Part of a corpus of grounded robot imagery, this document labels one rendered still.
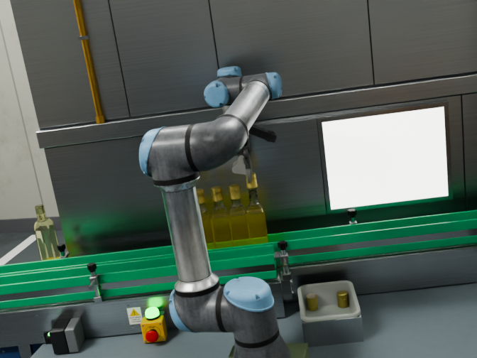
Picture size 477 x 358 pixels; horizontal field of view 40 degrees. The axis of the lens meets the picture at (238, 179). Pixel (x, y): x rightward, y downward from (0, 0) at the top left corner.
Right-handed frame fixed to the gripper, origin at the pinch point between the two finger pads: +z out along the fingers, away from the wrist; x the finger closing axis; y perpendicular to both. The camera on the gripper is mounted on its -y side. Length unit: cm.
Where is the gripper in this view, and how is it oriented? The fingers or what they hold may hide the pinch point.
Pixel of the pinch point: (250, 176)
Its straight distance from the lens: 211.4
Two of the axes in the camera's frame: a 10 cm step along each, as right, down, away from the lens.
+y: -9.9, 1.2, 0.8
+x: -0.4, 2.9, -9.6
